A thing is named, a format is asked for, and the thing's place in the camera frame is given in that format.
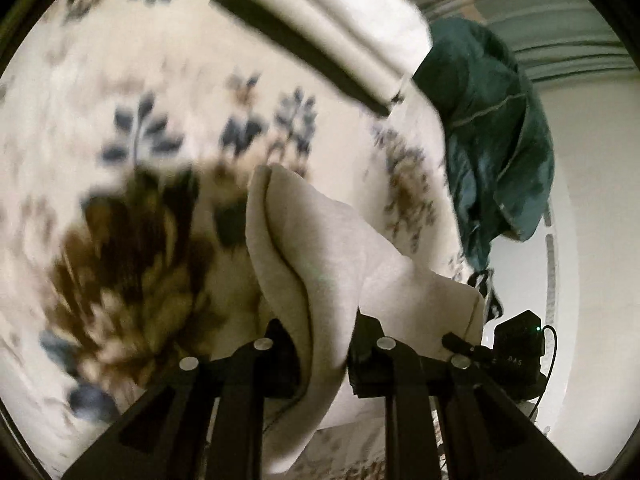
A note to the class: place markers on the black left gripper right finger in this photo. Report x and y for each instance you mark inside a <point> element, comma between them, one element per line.
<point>445,419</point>

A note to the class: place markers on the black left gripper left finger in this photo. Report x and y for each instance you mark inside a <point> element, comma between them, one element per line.
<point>199,422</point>

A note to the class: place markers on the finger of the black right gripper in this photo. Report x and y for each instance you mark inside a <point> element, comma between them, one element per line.
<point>479,354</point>

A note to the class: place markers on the beige knit garment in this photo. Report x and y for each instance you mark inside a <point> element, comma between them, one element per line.
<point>319,264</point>

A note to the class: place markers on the dark green blanket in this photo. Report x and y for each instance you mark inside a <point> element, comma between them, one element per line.
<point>499,151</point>

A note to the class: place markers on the floral bed blanket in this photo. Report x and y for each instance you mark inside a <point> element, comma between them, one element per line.
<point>130,131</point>

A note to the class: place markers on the green striped right curtain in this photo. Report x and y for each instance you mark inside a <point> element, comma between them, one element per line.
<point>552,39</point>

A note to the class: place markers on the white striped pillow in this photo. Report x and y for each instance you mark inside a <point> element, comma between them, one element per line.
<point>369,49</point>

